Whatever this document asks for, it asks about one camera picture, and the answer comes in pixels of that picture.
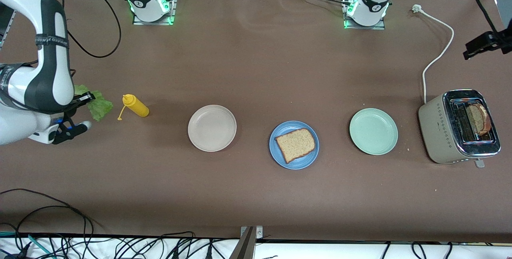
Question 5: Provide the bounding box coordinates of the green lettuce leaf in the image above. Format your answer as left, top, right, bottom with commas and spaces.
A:
74, 85, 114, 122

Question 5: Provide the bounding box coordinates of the brown bread slice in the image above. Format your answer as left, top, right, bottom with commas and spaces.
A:
275, 128, 316, 164
466, 104, 492, 135

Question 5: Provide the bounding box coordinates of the beige round plate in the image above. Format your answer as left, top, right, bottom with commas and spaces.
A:
188, 105, 237, 152

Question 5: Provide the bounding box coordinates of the green round plate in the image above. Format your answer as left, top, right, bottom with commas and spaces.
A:
349, 108, 399, 156

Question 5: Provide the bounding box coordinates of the blue round plate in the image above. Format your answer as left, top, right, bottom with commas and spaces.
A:
269, 121, 320, 170

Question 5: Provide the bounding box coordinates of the yellow squeeze sauce bottle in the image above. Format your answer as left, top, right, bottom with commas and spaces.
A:
117, 94, 150, 121

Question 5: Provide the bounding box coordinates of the beige and chrome toaster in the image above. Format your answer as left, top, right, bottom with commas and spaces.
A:
418, 89, 502, 168

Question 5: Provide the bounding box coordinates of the white toaster power cable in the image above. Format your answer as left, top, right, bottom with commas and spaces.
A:
412, 4, 455, 104

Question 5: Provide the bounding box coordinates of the black looping arm cable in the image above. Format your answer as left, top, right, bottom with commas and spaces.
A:
60, 0, 122, 58

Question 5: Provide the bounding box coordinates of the black floor cable loop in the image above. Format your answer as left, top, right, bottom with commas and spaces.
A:
15, 205, 88, 251
0, 189, 95, 247

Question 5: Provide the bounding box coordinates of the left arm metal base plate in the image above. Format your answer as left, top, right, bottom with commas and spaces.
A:
343, 0, 386, 30

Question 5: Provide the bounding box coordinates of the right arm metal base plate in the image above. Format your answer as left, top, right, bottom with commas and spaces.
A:
132, 0, 178, 26

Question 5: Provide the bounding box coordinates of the teal cable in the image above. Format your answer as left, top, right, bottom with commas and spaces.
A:
0, 231, 53, 259

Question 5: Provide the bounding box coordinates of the black cable bundle strand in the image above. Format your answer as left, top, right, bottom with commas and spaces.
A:
116, 232, 196, 259

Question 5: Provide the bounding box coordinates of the metal table edge bracket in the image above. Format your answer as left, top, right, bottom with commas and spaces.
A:
230, 226, 264, 259

